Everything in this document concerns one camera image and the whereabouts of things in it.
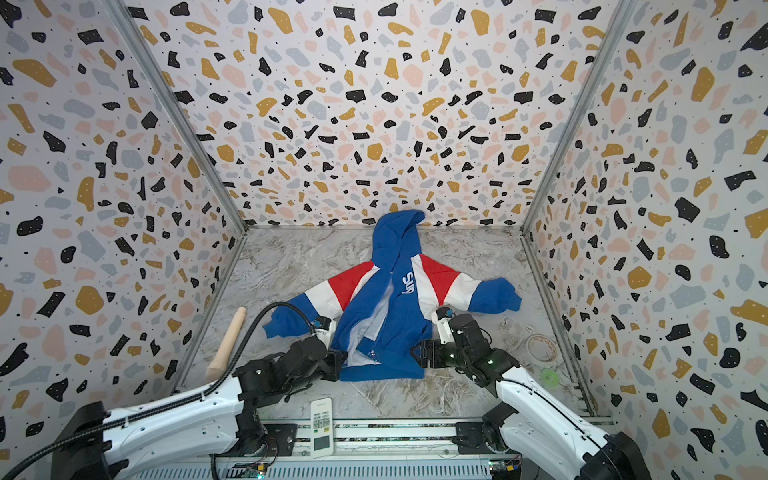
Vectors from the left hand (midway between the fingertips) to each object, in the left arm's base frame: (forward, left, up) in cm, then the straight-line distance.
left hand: (351, 355), depth 77 cm
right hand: (+2, -17, -1) cm, 17 cm away
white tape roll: (+5, -56, -12) cm, 58 cm away
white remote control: (-15, +7, -10) cm, 20 cm away
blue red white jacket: (+18, -7, -9) cm, 22 cm away
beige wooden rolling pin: (-1, +38, -7) cm, 38 cm away
